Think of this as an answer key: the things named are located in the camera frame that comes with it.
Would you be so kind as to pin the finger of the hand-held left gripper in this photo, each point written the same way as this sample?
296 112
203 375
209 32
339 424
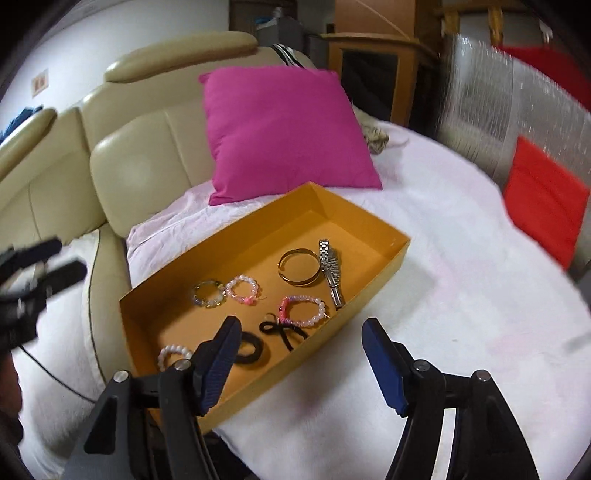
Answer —
32 253
64 276

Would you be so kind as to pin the striped bag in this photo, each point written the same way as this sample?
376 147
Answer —
288 55

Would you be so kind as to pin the magenta pillow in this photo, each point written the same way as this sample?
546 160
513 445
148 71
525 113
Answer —
281 129

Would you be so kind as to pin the bubble wrap sheet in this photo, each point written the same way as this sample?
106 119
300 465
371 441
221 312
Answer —
485 101

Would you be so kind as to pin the grey appliance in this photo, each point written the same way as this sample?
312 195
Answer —
281 27

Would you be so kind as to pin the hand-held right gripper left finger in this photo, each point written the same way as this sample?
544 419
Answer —
219 364

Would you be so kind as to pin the blue cloth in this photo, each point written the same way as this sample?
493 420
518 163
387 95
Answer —
21 121

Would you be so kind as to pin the wall sticker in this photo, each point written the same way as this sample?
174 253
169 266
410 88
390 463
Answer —
40 83

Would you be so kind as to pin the white fleece cushion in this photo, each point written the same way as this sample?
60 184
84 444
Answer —
60 360

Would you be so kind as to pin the yellow wooden rack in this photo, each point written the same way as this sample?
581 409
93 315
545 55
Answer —
496 21

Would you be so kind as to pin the red cloth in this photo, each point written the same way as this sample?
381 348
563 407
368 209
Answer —
540 198

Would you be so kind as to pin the cream leather sofa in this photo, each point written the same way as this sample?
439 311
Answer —
138 161

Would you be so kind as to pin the pale pink sheet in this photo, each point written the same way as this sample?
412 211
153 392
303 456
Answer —
184 207

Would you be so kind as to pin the orange cardboard box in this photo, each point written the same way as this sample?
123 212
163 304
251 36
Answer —
258 230

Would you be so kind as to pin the white blanket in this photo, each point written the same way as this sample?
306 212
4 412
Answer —
461 286

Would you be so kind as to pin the person's left forearm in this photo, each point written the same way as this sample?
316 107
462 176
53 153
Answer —
8 397

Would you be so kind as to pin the gold bangle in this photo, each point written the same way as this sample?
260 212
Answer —
282 273

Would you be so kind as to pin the wooden cabinet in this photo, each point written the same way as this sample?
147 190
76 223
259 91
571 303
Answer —
406 83

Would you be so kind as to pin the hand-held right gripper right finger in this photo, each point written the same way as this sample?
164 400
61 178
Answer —
383 364

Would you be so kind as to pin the black ribbon bow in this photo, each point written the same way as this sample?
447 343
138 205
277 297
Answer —
282 328

